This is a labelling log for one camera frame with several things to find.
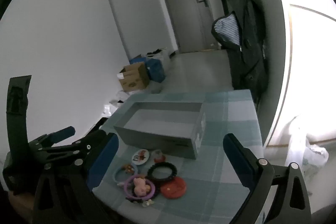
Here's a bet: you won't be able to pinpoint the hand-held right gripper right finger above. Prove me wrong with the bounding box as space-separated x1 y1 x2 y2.
223 133 311 224

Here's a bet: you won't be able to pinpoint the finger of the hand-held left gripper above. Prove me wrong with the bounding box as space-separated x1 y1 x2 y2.
29 126 76 151
39 131 109 164

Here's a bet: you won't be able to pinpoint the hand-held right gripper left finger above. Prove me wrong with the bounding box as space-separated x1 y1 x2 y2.
33 131 120 224

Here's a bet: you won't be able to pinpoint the purple bangle bracelet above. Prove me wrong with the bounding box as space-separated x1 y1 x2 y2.
124 175 156 201

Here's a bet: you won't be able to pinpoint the orange white toy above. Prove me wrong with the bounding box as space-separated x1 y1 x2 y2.
131 149 151 166

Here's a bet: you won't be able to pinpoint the black beaded bracelet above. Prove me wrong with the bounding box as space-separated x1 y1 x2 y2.
147 162 177 183

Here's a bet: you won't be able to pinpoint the small red round ornament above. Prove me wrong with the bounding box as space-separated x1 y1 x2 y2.
153 150 166 163

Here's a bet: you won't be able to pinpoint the grey cardboard storage box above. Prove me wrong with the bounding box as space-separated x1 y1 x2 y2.
113 101 206 160

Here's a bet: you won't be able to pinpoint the pink bear toy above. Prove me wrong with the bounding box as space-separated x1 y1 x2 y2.
133 177 152 196

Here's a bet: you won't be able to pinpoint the crumpled clear plastic wrap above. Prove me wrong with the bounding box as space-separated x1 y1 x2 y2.
102 90 132 117

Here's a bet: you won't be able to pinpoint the orange pink toy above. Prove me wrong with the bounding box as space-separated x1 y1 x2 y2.
160 175 187 199

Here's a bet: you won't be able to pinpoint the large white plastic bag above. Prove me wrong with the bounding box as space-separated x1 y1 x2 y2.
285 115 329 180

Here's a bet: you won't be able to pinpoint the brown cardboard box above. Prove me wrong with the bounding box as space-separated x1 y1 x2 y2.
119 62 151 93

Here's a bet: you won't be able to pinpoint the black hanging jacket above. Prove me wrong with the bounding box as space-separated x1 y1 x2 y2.
226 0 269 104

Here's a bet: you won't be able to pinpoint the white sliding door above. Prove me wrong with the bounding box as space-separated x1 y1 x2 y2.
264 4 336 147

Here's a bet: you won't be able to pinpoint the white plastic bags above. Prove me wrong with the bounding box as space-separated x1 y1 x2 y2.
147 48 175 69

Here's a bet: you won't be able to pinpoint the striped shirt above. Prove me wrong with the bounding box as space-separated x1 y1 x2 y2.
211 11 243 52

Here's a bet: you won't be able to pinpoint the grey door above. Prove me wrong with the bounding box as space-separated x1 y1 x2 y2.
155 0 218 54

